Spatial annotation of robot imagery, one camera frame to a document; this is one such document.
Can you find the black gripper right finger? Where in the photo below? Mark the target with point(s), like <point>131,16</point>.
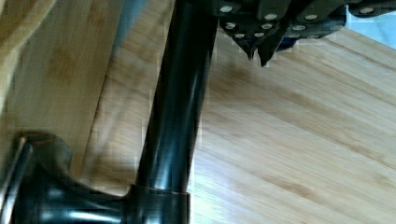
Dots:
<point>297,19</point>

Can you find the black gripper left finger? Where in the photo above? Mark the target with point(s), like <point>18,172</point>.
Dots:
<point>254,25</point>

